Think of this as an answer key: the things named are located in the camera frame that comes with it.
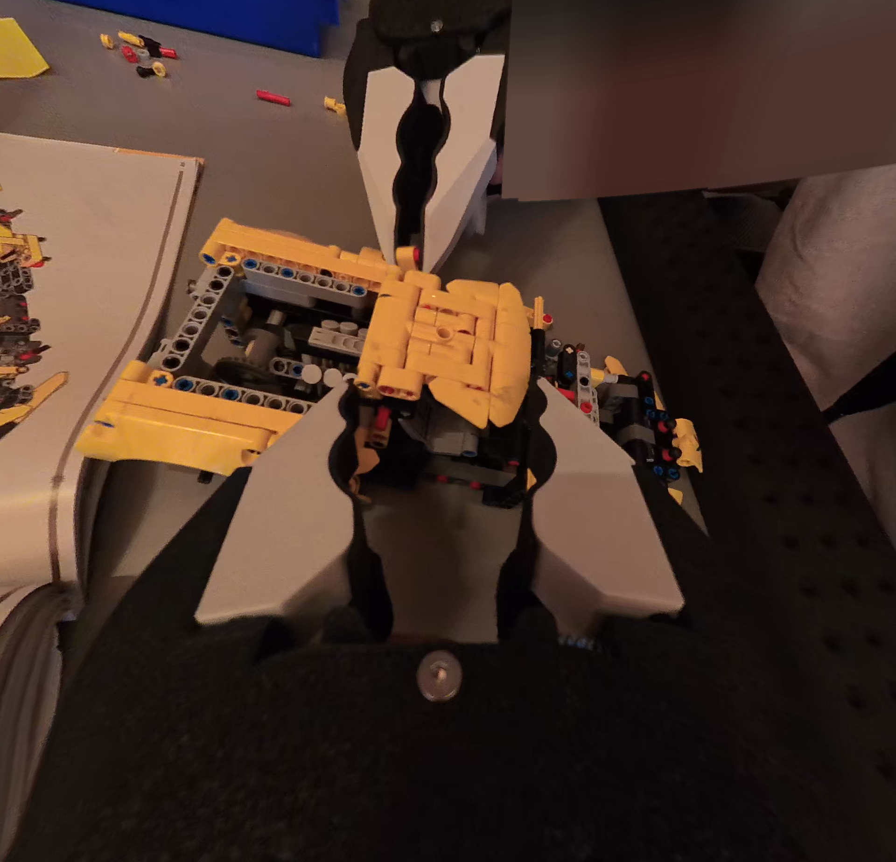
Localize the yellow paper note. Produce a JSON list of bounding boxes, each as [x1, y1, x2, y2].
[[0, 17, 51, 79]]

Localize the open instruction booklet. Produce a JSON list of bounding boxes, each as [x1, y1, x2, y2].
[[0, 133, 205, 758]]

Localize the scattered small brick pieces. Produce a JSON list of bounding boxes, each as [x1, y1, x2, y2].
[[99, 30, 348, 116]]

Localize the person's white shirt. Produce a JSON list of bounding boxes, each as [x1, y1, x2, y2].
[[755, 169, 896, 527]]

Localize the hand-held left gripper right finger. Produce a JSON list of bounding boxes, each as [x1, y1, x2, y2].
[[498, 378, 686, 645]]

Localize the yellow toy brick car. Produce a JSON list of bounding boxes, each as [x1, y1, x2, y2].
[[76, 218, 704, 510]]

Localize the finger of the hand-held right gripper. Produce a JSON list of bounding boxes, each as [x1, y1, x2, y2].
[[357, 66, 423, 259], [419, 54, 506, 273]]

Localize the black perforated mat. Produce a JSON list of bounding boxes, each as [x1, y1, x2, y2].
[[598, 190, 896, 862]]

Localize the grey desk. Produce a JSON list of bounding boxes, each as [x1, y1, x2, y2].
[[0, 0, 708, 642]]

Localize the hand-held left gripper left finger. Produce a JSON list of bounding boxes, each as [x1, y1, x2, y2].
[[195, 379, 393, 645]]

